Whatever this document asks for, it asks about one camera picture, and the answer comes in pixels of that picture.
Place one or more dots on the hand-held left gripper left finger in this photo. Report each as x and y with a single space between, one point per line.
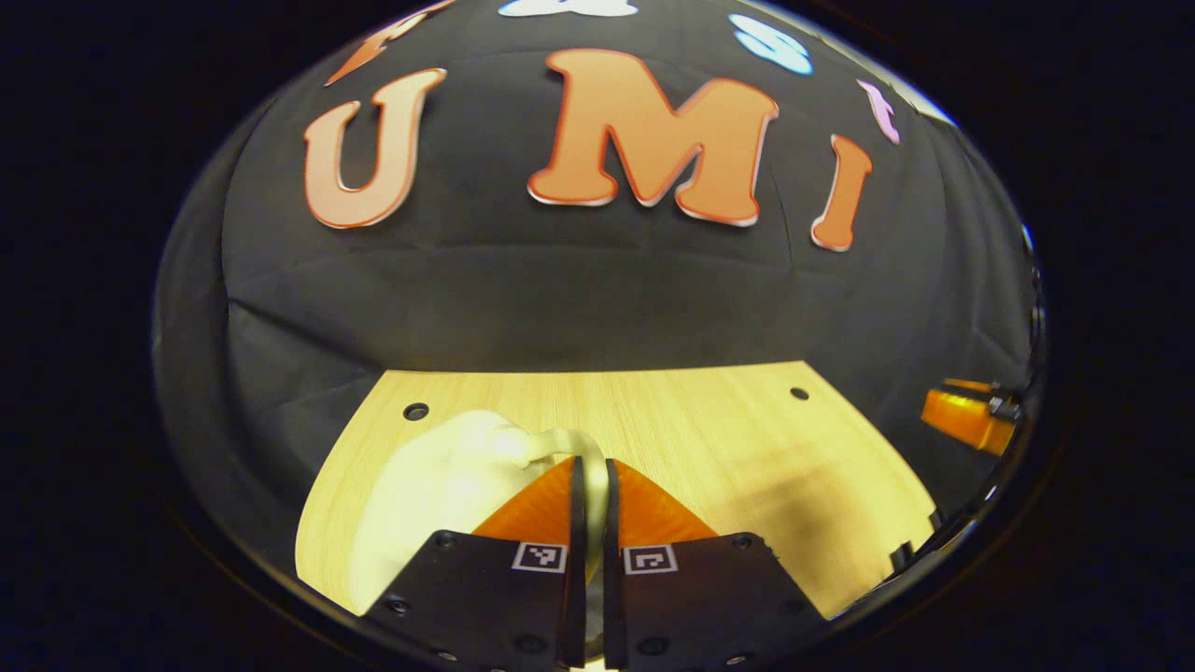
577 560

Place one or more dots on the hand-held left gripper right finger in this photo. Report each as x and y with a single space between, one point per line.
611 579

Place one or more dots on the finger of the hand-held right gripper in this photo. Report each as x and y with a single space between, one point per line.
962 420

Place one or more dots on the black backdrop cloth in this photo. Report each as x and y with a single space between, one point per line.
560 299

